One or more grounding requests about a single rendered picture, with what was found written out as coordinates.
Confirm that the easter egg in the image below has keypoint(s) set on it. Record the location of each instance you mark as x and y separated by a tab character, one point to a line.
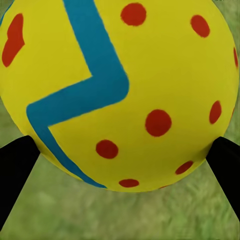
126	95

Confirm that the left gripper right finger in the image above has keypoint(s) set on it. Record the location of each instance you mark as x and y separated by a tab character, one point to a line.
224	160

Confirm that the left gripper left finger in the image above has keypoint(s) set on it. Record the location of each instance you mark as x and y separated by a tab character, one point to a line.
17	160

